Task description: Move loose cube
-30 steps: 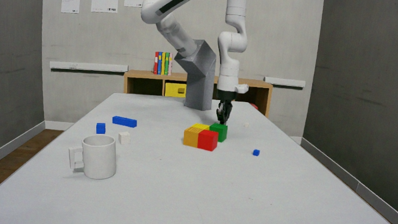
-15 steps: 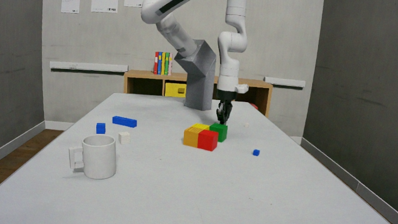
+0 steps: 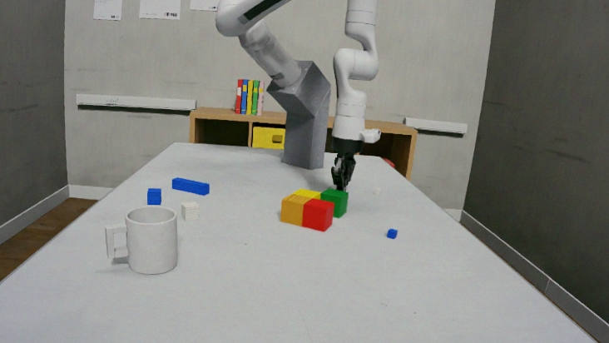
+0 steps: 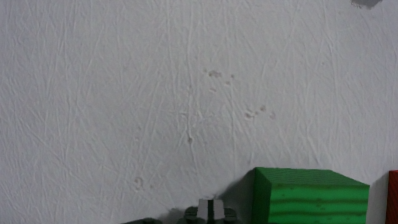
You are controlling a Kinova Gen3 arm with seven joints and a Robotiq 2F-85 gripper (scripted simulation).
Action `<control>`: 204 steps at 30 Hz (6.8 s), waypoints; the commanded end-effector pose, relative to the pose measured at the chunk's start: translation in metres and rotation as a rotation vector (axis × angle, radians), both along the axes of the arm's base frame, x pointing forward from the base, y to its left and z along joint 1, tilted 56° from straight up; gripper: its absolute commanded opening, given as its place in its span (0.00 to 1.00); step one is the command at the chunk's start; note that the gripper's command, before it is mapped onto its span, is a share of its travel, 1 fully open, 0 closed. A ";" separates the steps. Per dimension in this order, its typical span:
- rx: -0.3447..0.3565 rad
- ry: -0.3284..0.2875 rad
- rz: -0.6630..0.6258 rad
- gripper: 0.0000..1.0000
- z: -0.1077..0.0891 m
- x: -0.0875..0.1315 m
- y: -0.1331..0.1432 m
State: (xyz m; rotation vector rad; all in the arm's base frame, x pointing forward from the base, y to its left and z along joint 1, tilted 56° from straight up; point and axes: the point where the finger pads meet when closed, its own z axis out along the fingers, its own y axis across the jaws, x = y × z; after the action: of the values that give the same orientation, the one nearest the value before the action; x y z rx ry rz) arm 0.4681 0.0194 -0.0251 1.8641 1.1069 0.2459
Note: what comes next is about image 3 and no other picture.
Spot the dark green cube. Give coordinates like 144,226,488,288
320,188,349,218

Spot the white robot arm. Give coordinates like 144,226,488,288
215,0,381,143

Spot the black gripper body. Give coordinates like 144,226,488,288
331,136,363,174

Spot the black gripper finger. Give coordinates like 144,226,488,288
331,158,352,191
347,158,356,185

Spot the white mug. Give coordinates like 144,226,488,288
105,206,177,275

